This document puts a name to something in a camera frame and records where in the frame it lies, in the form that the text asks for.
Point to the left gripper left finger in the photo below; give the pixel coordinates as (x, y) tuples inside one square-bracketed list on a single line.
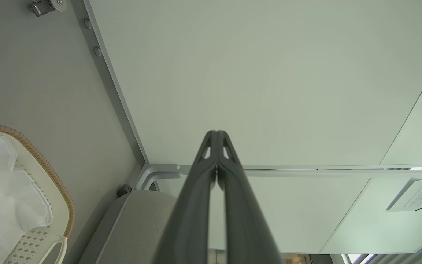
[(189, 212)]

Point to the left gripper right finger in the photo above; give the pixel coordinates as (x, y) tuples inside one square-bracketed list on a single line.
[(247, 220)]

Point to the white basket with rattan rim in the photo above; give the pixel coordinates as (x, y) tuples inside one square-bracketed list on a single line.
[(55, 205)]

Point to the grey fabric sofa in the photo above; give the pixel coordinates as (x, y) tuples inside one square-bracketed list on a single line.
[(137, 227)]

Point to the small dark caster by sofa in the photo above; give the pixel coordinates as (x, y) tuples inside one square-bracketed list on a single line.
[(124, 190)]

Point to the white paper sign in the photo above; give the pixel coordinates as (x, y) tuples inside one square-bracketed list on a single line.
[(414, 194)]

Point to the white translucent mesh cloth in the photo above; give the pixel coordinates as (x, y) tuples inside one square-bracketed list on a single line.
[(2, 194)]

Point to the black caster under metal plate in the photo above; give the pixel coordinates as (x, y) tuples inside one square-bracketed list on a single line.
[(41, 7)]

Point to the grey double frame post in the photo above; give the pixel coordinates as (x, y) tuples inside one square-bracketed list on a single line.
[(156, 171)]

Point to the grey partition rail with sign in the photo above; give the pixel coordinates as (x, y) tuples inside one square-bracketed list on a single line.
[(306, 171)]

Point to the grey partition base rail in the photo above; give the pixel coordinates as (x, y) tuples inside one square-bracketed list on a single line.
[(112, 88)]

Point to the grey frame post with plate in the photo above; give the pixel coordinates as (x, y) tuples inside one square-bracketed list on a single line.
[(58, 3)]

